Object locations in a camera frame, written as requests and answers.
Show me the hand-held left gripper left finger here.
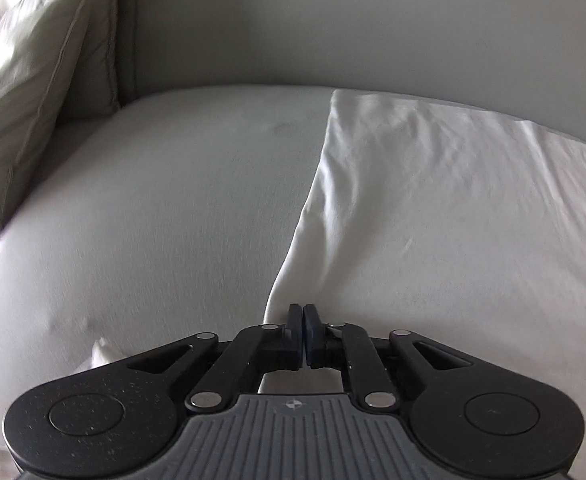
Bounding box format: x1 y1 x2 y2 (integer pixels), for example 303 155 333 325
123 304 305 411

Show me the grey sofa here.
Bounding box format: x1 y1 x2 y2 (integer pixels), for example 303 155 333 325
0 0 586 480

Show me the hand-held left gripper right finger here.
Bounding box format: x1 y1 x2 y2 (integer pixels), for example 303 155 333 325
304 304 474 409

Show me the white garment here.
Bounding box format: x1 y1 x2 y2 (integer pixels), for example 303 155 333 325
75 89 586 396

